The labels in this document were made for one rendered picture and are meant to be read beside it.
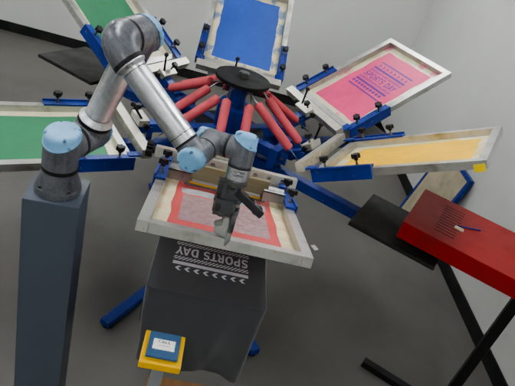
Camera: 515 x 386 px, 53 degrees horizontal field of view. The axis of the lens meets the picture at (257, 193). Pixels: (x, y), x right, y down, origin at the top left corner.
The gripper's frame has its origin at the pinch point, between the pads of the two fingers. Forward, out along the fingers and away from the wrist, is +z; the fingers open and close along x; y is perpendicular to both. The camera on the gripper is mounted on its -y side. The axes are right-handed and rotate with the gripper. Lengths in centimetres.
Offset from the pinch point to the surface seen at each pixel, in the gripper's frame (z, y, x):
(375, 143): -27, -79, -121
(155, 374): 45.7, 13.0, 12.3
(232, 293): 27.4, -8.8, -17.4
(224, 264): 23.2, -5.0, -32.4
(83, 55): -26, 102, -207
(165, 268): 25.6, 17.3, -23.2
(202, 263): 23.7, 3.9, -30.5
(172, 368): 37.6, 8.3, 19.2
